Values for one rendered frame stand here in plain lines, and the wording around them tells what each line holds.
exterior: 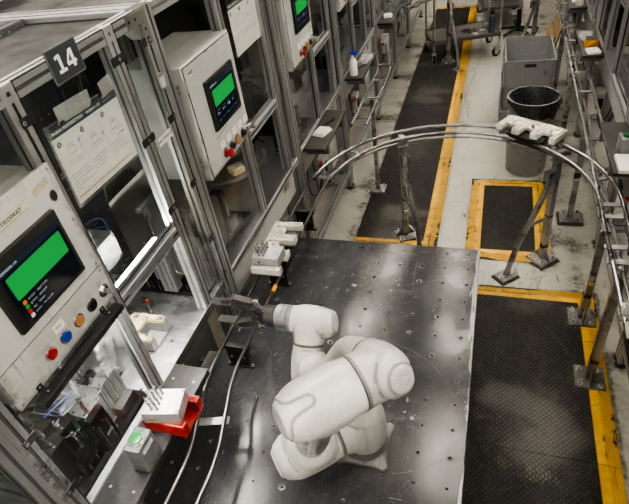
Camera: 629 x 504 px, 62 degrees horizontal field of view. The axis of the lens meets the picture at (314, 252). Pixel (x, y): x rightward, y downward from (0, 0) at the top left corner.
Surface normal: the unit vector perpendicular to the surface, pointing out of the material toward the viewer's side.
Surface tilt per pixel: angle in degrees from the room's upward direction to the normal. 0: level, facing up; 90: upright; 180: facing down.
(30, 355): 90
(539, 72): 91
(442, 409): 0
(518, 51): 89
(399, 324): 0
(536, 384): 0
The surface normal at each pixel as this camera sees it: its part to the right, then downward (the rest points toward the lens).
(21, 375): 0.95, 0.07
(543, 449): -0.14, -0.77
